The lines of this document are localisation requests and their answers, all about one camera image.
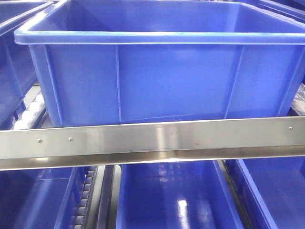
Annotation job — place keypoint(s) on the blue box lower right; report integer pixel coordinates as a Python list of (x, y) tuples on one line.
[(271, 191)]

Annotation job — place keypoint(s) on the blue box upper left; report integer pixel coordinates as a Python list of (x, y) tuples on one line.
[(17, 72)]

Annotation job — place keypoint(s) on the blue box lower centre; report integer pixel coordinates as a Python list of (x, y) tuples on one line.
[(175, 195)]

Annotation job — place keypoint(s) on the white roller track left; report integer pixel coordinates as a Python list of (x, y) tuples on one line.
[(32, 114)]

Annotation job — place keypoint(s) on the large blue plastic box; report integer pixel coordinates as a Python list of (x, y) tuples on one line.
[(104, 62)]

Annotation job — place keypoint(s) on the blue box lower left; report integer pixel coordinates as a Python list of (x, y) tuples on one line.
[(40, 198)]

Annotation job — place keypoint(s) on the steel cross beam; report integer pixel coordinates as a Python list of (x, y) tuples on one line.
[(152, 142)]

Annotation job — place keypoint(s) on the lower roller track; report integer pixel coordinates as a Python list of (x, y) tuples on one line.
[(80, 218)]

